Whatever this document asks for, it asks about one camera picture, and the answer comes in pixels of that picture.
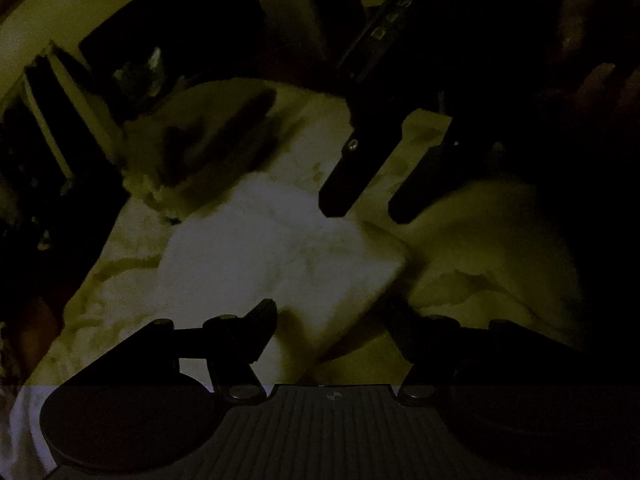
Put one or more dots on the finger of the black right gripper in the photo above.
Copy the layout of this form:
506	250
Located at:
376	133
445	168

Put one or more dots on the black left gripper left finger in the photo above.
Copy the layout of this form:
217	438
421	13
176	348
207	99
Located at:
159	395

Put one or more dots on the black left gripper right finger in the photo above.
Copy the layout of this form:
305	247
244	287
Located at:
516	401

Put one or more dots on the white small shirt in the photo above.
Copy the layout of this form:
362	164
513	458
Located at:
266	239

